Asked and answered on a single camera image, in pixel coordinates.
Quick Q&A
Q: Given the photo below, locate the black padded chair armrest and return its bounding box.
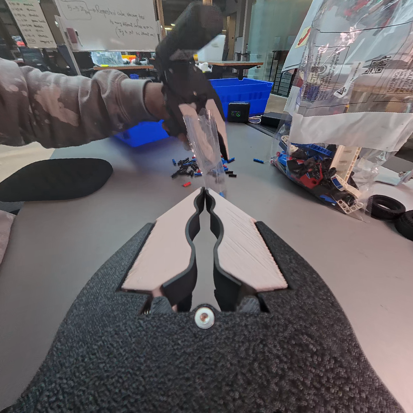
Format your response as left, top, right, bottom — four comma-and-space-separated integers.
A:
0, 158, 114, 203

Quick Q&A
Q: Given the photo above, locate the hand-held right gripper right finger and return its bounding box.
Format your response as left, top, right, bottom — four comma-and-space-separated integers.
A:
206, 188, 288, 313

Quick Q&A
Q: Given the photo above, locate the black power bank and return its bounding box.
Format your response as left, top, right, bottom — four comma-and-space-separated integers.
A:
227, 101, 251, 124

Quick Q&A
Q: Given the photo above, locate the clear bag of building bricks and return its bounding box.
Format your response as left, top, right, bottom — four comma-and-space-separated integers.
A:
270, 113, 402, 224

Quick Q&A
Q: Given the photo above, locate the grey desk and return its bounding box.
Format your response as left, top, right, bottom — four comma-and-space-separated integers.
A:
0, 122, 413, 413

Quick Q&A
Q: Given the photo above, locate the wooden background table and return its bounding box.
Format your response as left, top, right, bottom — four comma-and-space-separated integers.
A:
197, 60, 264, 68

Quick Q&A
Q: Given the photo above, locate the person's left forearm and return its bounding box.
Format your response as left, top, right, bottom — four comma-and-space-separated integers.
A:
0, 58, 154, 149

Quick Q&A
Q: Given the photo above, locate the person's left hand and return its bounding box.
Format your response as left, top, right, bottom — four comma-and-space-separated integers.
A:
143, 82, 172, 126

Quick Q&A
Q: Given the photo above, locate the white paper list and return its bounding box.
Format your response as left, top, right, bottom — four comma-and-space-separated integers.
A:
5, 0, 58, 49

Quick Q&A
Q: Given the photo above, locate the whiteboard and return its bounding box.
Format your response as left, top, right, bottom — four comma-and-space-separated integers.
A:
54, 0, 162, 53

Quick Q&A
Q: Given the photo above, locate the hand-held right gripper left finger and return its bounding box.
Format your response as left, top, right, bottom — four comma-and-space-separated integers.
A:
122, 186, 207, 313

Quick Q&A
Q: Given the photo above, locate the flat black box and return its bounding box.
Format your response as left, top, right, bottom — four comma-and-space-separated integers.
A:
260, 112, 285, 128

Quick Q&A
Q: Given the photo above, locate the small clear plastic bag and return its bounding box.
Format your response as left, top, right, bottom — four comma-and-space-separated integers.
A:
183, 108, 227, 198

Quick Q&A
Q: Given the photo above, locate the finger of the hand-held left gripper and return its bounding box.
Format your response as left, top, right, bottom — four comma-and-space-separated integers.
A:
206, 98, 233, 162
179, 103, 214, 162

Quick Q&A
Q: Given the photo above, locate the pile of small plastic pins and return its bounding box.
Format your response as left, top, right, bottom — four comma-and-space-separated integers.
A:
170, 156, 238, 188

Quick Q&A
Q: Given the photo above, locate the blue plastic bin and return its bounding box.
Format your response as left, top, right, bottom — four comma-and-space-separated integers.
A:
207, 77, 275, 114
114, 120, 170, 148

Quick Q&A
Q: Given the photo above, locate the large printed plastic bag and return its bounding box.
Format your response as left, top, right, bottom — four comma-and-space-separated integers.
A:
281, 0, 413, 153

